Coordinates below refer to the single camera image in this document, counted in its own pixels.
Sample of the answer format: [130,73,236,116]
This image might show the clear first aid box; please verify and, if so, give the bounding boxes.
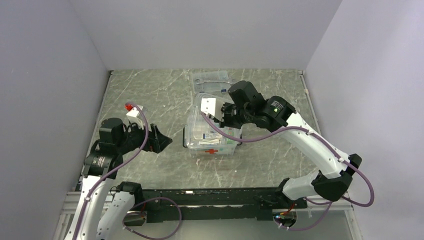
[182,114,242,157]

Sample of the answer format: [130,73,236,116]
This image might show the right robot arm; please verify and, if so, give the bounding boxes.
[212,80,362,208]

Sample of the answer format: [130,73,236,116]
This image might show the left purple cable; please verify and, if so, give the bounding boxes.
[72,102,183,240]

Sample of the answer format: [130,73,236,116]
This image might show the blue printed sachet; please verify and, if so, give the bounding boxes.
[201,132,221,140]

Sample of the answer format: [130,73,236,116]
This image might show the clear screw box blue latches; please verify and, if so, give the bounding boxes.
[190,70,233,94]

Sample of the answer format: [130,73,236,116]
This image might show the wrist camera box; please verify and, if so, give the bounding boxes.
[200,97,225,122]
[125,103,144,127]

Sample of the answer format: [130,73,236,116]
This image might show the black base frame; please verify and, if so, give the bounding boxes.
[75,185,309,223]

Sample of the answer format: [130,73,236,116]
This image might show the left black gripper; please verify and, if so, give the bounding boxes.
[116,118,172,154]

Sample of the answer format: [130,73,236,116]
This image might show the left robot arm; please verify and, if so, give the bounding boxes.
[65,117,173,240]

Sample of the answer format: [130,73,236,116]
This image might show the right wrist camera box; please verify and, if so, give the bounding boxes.
[200,97,225,122]

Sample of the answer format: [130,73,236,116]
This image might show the clear divided organizer tray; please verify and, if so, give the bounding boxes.
[187,122,238,148]

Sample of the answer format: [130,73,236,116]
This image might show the purple cable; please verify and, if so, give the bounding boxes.
[200,111,376,232]
[72,102,183,240]

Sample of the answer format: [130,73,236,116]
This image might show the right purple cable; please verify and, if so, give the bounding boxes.
[200,111,376,232]

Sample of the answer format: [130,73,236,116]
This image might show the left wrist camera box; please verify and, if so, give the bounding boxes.
[125,103,144,127]

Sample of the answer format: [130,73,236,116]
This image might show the small green box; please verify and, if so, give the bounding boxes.
[225,137,234,145]

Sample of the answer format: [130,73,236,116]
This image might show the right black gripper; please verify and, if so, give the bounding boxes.
[214,101,254,130]

